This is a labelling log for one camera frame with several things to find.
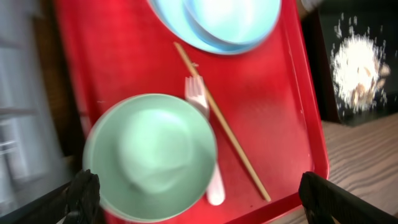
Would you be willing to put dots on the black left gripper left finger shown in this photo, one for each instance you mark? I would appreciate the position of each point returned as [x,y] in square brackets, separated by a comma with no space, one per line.
[74,202]

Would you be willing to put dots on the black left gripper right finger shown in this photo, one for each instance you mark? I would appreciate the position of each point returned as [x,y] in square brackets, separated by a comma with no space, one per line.
[325,202]

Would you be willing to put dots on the grey dishwasher rack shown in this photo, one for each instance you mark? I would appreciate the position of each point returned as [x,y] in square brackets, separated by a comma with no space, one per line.
[32,164]

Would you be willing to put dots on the black food waste tray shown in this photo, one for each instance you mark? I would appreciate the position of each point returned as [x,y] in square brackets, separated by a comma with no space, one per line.
[325,28]

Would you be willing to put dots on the red plastic tray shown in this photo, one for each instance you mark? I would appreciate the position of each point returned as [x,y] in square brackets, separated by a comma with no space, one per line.
[117,49]

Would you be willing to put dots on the pile of rice scraps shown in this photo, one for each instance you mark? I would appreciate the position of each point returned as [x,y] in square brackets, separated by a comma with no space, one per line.
[358,68]

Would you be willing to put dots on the white plastic fork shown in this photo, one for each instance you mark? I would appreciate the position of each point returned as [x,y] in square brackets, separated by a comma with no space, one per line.
[195,95]

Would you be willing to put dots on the wooden chopstick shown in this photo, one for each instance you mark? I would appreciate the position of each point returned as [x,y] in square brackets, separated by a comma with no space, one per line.
[224,124]

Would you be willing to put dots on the light blue bowl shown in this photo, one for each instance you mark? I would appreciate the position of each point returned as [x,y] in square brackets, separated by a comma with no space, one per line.
[232,22]

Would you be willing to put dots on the light blue plate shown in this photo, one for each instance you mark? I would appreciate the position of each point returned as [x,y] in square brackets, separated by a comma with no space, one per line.
[173,16]

